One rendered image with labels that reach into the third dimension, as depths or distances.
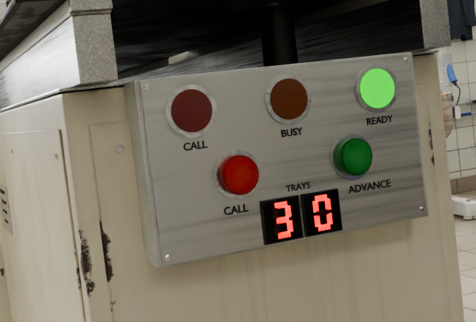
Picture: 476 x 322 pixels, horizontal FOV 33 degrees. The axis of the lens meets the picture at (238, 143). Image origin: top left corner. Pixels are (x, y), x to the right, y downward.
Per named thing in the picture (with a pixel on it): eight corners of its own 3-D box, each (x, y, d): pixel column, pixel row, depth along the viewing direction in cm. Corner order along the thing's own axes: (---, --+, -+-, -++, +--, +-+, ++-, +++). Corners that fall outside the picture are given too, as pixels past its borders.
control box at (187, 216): (145, 262, 61) (122, 83, 61) (408, 212, 70) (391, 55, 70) (159, 269, 58) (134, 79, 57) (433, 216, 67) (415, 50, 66)
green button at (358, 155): (333, 177, 64) (329, 140, 64) (365, 172, 65) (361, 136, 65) (343, 178, 63) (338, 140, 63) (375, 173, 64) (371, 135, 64)
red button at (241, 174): (217, 196, 61) (212, 157, 60) (253, 190, 62) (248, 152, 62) (225, 197, 59) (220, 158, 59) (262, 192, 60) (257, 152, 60)
